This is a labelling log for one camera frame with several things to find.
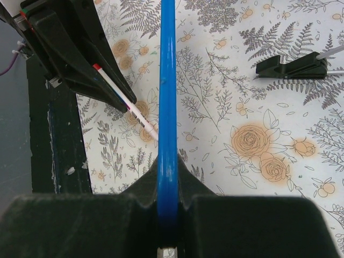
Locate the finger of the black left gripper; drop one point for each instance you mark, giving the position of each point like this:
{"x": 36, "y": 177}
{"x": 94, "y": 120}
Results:
{"x": 89, "y": 36}
{"x": 68, "y": 61}

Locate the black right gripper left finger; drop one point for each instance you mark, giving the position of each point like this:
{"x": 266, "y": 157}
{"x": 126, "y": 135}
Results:
{"x": 83, "y": 225}

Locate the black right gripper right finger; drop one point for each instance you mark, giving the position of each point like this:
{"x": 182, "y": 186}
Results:
{"x": 247, "y": 226}

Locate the blue framed whiteboard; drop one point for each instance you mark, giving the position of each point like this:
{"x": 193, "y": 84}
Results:
{"x": 167, "y": 170}

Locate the red white marker pen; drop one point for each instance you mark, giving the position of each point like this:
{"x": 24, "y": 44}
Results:
{"x": 131, "y": 107}

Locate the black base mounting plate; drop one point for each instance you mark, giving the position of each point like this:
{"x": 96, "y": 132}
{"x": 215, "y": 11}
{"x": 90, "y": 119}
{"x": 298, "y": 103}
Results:
{"x": 56, "y": 141}

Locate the black wire whiteboard stand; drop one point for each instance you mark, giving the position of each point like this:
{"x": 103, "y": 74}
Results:
{"x": 310, "y": 67}

